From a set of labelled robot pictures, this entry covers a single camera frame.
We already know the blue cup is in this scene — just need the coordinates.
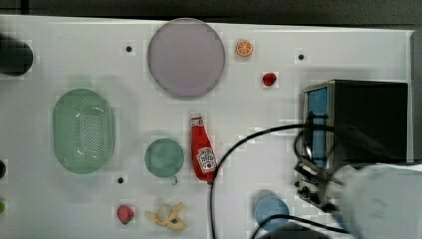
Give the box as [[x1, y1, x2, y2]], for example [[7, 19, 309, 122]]
[[253, 190, 290, 231]]

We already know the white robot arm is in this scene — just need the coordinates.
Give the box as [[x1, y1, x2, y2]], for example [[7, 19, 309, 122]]
[[325, 164, 422, 239]]

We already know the orange slice toy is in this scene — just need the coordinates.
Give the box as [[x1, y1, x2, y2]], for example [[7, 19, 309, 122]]
[[235, 40, 254, 57]]

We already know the green cup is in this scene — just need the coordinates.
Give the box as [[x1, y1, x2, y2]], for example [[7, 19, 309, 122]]
[[144, 138, 184, 185]]

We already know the peeled banana toy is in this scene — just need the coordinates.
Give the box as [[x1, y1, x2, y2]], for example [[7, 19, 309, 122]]
[[145, 203, 187, 231]]

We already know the green oval colander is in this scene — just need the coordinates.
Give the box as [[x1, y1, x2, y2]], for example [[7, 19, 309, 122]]
[[53, 89, 115, 174]]

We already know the black pot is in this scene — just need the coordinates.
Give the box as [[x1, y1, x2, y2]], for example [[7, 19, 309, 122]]
[[0, 35, 34, 77]]

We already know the red apple toy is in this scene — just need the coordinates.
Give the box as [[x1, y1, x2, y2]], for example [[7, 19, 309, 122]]
[[116, 205, 134, 225]]

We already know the dark cylindrical container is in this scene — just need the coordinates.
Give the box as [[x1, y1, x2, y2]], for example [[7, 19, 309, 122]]
[[0, 160, 7, 178]]

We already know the red ketchup bottle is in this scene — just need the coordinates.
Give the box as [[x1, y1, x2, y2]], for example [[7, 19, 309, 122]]
[[191, 114, 217, 183]]

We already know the round purple plate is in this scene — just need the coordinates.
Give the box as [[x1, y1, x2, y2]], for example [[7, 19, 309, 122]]
[[147, 18, 225, 98]]

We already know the red strawberry toy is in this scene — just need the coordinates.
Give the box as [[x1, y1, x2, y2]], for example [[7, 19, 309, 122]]
[[263, 73, 277, 87]]

